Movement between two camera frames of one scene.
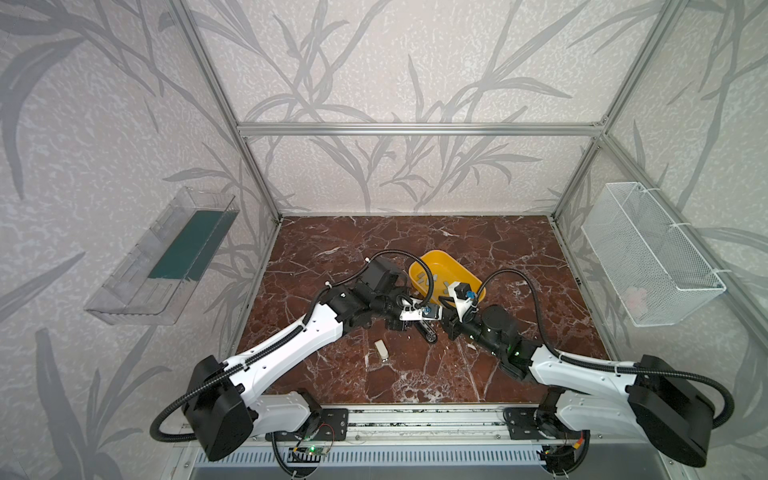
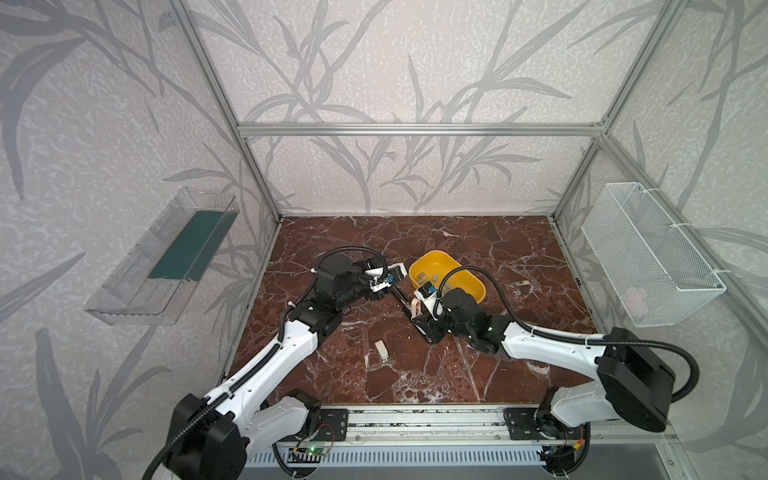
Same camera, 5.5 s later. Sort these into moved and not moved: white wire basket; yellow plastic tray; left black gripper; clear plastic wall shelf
Moved: left black gripper
Not moved: yellow plastic tray; clear plastic wall shelf; white wire basket
